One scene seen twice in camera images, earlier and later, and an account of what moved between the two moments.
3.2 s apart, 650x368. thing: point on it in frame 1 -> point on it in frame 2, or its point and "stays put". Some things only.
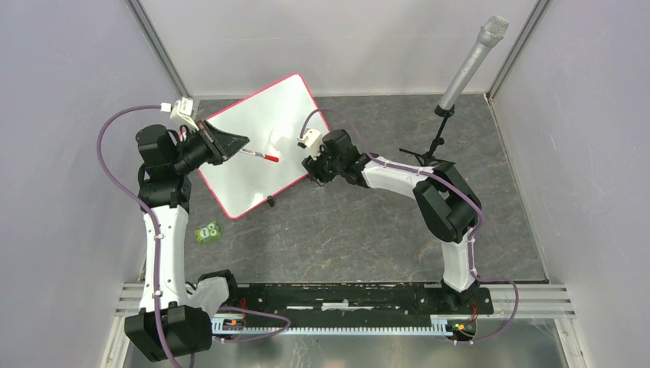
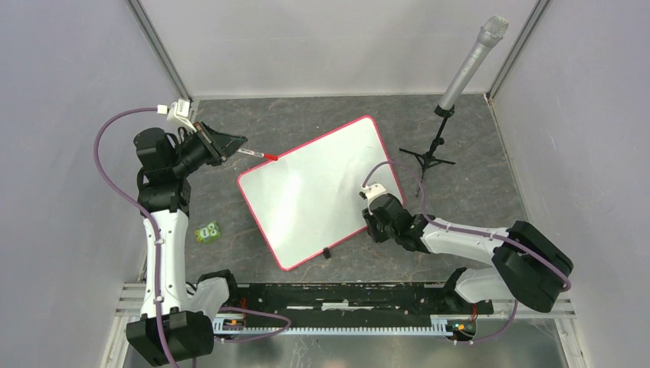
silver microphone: (493, 31) stays put
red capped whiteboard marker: (267, 157) stays put
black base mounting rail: (356, 305) stays put
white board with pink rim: (270, 119) -> (308, 198)
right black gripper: (313, 167) -> (369, 221)
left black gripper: (221, 146) stays put
